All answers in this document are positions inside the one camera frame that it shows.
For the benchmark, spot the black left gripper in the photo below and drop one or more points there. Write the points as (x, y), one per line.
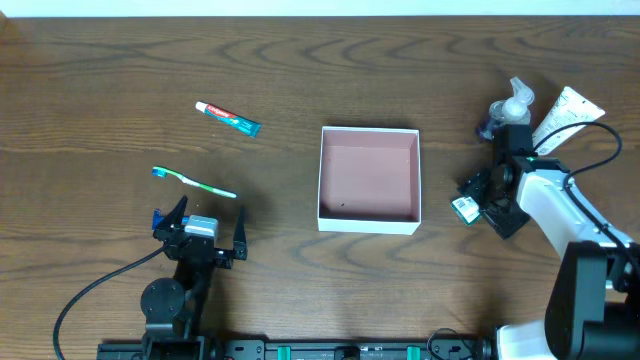
(201, 248)

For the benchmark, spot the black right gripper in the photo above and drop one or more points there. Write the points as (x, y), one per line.
(486, 195)

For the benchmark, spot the green white small packet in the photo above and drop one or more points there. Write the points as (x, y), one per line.
(466, 209)

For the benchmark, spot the clear blue pump bottle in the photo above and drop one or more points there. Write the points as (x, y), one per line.
(512, 111)

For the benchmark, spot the white Pantene conditioner tube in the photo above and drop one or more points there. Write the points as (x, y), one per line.
(564, 120)

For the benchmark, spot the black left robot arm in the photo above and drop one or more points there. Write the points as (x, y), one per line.
(173, 306)

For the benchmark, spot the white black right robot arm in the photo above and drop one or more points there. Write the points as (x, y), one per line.
(593, 310)

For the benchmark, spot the small blue object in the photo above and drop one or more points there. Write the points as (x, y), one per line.
(158, 217)

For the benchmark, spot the green white toothbrush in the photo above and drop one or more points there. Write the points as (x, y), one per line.
(163, 172)

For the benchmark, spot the red green toothpaste tube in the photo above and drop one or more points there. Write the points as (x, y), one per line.
(244, 125)

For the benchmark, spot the white box pink interior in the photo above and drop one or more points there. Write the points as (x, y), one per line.
(369, 181)

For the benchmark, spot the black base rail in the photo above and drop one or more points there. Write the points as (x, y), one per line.
(438, 347)

